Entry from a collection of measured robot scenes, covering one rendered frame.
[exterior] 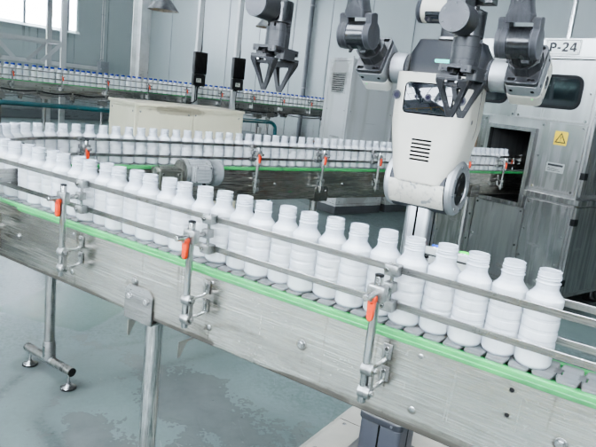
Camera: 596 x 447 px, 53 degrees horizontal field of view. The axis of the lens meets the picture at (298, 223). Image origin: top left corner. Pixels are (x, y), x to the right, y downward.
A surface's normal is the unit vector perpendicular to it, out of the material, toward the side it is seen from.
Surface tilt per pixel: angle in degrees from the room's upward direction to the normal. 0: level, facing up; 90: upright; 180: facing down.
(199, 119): 90
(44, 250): 90
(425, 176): 90
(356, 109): 90
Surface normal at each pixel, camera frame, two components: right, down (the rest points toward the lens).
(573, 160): -0.79, 0.04
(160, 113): 0.61, 0.24
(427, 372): -0.56, 0.11
